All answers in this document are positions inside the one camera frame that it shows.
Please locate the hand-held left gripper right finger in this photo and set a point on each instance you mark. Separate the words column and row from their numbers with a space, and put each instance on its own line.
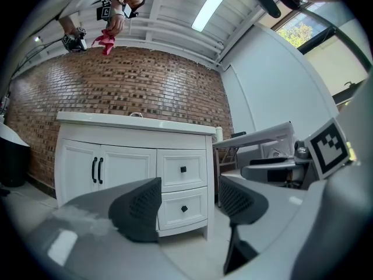
column 243, row 206

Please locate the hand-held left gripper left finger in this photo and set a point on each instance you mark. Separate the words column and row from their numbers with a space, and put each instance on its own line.
column 135, row 214

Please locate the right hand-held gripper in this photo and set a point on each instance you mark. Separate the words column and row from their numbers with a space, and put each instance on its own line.
column 329, row 150

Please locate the white drawer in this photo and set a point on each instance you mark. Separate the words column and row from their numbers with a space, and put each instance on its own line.
column 195, row 214
column 169, row 169

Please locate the black drawer knob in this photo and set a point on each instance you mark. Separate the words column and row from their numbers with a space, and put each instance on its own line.
column 184, row 209
column 183, row 169

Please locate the white folding table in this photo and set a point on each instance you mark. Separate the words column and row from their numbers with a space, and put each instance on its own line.
column 247, row 139

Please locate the flat black object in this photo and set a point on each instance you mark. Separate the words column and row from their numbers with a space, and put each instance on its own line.
column 239, row 133

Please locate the white cabinet door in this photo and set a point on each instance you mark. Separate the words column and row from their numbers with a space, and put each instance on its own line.
column 128, row 168
column 75, row 171

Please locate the white bottle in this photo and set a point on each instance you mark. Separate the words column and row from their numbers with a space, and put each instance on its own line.
column 219, row 133

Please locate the white vanity cabinet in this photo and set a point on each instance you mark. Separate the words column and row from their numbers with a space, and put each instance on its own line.
column 131, row 139

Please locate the chrome faucet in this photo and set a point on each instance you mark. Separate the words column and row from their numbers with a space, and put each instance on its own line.
column 136, row 114

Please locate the white basin countertop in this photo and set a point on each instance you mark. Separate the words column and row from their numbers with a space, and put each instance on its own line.
column 102, row 118

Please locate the person's light shirt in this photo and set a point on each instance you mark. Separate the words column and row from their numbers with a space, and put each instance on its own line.
column 362, row 121

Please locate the black framed window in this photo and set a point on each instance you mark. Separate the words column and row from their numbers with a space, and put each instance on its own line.
column 297, row 34

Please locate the black bin with white lid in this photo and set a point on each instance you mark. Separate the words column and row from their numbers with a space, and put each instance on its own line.
column 11, row 162

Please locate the white ceiling pipes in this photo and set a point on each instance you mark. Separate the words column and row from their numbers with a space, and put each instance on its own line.
column 175, row 34

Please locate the long ceiling light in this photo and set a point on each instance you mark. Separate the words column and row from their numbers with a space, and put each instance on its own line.
column 212, row 7

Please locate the red cloth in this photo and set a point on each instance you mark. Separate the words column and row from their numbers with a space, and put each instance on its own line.
column 106, row 42

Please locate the black white tracking device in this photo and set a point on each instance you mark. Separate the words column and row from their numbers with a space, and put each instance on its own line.
column 75, row 41

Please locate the wrist tracking device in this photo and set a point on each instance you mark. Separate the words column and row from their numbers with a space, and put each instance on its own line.
column 103, row 12

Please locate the black head-mounted camera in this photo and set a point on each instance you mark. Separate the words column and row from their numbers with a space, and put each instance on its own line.
column 268, row 1

